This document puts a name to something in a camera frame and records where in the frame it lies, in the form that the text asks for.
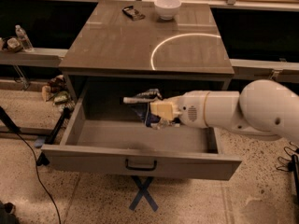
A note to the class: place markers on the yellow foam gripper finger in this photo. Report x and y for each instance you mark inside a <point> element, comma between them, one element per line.
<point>165,109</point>

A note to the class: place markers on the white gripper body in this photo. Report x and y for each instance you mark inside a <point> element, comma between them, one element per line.
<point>191,107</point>

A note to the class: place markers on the blue chip bag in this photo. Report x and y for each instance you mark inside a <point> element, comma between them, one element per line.
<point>140,104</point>

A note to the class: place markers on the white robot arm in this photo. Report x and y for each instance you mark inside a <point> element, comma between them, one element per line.
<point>263,110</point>

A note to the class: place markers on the open grey top drawer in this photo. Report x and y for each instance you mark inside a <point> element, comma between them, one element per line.
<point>103,132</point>

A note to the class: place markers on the grey cabinet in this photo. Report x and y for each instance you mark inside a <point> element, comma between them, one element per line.
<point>110,44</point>

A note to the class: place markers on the blue tape cross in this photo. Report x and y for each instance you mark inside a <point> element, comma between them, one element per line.
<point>143,193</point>

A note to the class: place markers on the small dark snack packet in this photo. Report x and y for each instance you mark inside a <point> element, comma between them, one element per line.
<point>133,14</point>

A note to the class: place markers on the white bowl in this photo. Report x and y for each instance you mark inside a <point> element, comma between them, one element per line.
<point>167,9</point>

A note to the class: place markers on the pile of snack bags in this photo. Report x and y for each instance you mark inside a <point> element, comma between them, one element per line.
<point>55,91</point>

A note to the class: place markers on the black tripod leg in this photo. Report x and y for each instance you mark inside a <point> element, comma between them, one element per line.
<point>42,159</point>

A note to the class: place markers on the clear plastic water bottle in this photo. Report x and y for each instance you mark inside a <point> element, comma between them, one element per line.
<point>24,39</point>

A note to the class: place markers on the crumpled wrapper on shelf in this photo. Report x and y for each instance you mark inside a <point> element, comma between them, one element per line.
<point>11,44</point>

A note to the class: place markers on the black drawer handle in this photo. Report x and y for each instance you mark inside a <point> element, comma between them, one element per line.
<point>142,167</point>

